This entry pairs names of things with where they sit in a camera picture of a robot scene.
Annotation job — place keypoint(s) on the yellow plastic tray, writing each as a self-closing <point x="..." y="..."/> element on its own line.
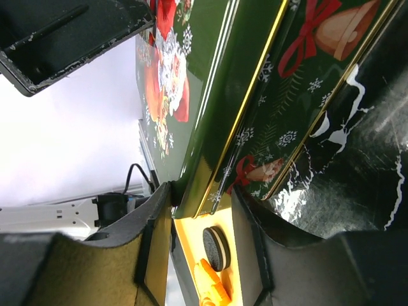
<point x="190" y="232"/>

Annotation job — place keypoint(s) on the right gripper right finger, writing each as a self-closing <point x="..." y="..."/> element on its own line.
<point x="280" y="264"/>

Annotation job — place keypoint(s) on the gold cookie tin box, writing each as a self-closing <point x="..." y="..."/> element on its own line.
<point x="317" y="46"/>

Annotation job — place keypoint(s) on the orange bear cookie centre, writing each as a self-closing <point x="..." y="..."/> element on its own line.
<point x="210" y="289"/>

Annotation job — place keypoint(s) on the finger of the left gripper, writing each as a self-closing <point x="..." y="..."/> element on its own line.
<point x="44" y="41"/>

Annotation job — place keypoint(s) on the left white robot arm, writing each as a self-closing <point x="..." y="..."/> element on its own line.
<point x="70" y="110"/>

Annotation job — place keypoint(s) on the black round cookie centre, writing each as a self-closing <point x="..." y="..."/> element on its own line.
<point x="216" y="248"/>

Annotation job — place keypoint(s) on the gold tin lid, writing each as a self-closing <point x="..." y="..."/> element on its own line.
<point x="196" y="69"/>

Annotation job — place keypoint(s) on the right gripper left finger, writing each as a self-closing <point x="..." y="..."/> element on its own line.
<point x="125" y="263"/>

